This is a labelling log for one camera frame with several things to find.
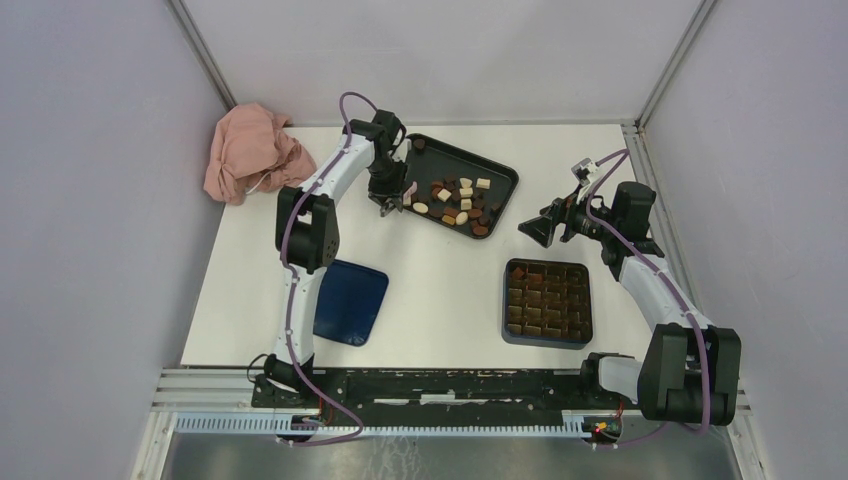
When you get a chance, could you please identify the black chocolate tray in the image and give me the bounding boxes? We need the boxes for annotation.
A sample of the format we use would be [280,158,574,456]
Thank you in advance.
[399,133,519,239]

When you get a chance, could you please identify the blue tin lid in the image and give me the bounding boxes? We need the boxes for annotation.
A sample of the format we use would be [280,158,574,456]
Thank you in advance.
[313,260,389,347]

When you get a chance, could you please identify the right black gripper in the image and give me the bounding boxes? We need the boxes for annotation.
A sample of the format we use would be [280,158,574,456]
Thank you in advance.
[518,184,618,248]

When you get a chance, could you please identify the pink cloth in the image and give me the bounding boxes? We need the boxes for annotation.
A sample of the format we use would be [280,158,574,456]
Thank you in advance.
[203,103,317,205]

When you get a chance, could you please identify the pink cat paw tongs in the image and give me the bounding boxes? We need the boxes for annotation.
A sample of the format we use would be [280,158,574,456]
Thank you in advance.
[380,181,418,217]

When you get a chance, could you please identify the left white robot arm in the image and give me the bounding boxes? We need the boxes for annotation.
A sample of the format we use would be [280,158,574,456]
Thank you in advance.
[251,110,408,408]

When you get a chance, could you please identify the blue chocolate box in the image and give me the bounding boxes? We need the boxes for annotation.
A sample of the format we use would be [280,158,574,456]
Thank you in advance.
[501,258,594,350]

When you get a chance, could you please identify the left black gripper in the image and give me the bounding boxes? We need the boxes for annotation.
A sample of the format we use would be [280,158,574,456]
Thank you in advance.
[367,157,411,212]

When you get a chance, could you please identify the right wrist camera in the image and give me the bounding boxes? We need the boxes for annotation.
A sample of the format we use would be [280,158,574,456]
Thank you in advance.
[571,158,602,202]

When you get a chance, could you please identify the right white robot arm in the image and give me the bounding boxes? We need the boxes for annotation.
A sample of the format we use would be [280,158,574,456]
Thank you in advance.
[518,181,742,428]

